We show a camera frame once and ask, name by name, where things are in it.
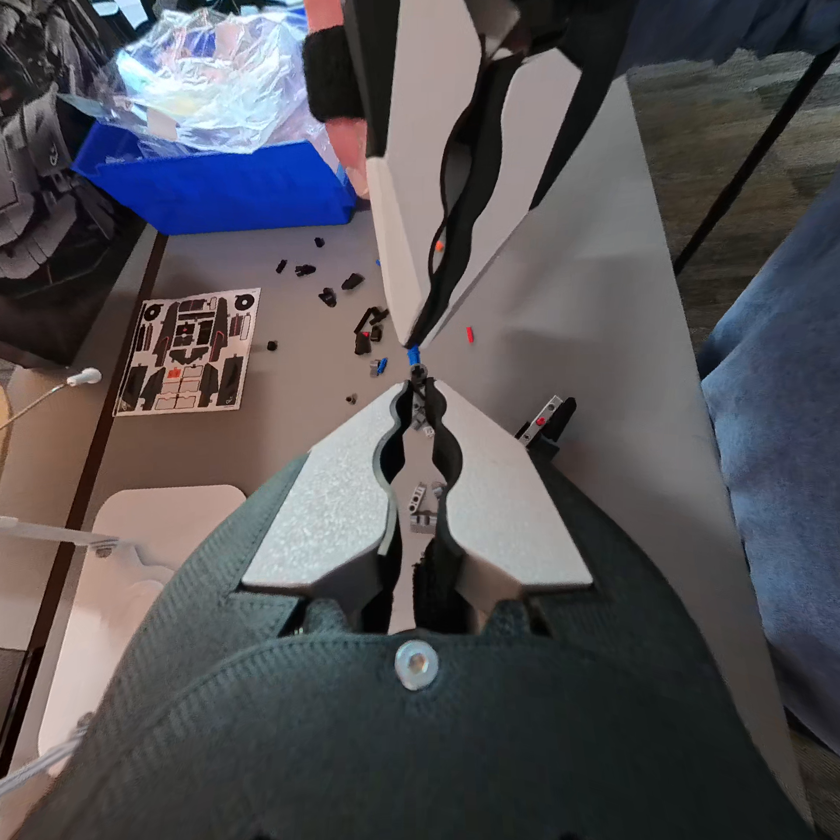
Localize grey red lego assembly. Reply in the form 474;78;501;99
514;395;578;455

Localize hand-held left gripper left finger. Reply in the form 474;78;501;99
240;384;404;632

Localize scattered black lego pieces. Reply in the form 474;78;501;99
266;235;395;408

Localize blue storage bin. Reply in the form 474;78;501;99
71;120;358;237

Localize white book stand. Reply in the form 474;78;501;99
0;366;249;798

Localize black printed lego box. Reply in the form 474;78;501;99
0;0;161;368

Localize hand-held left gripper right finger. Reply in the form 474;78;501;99
428;378;595;623

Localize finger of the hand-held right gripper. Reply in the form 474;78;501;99
364;0;490;347
415;47;586;349

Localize person's right hand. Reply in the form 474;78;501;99
303;0;373;199

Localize lego sticker sheet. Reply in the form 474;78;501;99
113;287;262;418

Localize dark grey lego connector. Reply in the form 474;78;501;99
402;363;439;439

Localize person's right forearm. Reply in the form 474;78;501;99
623;0;840;67

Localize heap of clear plastic bags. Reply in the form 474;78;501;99
58;5;332;157

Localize person's blue clothed torso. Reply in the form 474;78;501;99
696;190;840;739

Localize black table leg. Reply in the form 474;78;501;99
672;45;840;275

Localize scattered grey lego pieces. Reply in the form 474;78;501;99
406;481;448;534

